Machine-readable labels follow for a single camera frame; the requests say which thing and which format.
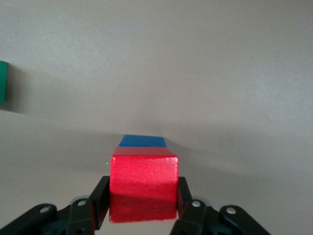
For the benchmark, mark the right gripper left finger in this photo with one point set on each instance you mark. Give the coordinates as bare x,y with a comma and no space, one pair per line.
100,203

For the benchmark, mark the green wooden block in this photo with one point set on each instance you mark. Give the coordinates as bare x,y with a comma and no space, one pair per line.
3,83

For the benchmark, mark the red wooden block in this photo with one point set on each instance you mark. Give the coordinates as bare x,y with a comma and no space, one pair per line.
144,183

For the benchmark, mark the blue wooden block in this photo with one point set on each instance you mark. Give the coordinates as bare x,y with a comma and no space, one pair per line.
143,141

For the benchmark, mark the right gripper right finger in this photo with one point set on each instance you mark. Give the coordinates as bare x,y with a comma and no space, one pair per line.
195,218

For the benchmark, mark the table cover sheet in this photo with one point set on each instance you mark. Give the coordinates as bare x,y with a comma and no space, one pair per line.
171,73

